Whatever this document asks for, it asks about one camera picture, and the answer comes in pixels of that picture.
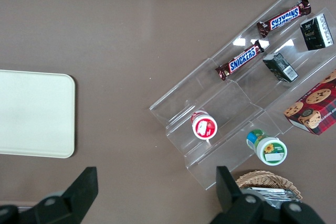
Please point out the red plaid cookie box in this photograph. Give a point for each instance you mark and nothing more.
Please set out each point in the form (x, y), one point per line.
(315, 111)

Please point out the light wicker basket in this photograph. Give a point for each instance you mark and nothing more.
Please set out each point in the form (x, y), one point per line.
(262, 179)

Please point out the green lid sunflower cup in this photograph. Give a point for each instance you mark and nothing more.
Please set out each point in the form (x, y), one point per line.
(270, 151)

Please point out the dark green small carton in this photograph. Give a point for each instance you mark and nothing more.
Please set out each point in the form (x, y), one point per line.
(281, 68)
(316, 32)

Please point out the aluminium foil tray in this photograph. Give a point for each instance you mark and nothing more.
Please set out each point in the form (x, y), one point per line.
(275, 193)

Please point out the red lid yogurt cup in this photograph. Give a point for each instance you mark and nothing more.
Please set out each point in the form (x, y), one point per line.
(204, 128)

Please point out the clear acrylic stepped display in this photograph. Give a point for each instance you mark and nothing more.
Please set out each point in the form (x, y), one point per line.
(231, 103)

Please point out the Snickers chocolate bar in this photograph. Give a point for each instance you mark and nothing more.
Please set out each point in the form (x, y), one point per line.
(284, 18)
(240, 61)

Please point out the beige plastic tray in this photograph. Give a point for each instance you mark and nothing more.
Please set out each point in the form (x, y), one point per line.
(34, 113)

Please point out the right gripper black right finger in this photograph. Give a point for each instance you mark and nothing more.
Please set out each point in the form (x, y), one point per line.
(236, 205)

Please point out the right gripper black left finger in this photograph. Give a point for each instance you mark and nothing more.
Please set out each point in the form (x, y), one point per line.
(76, 195)

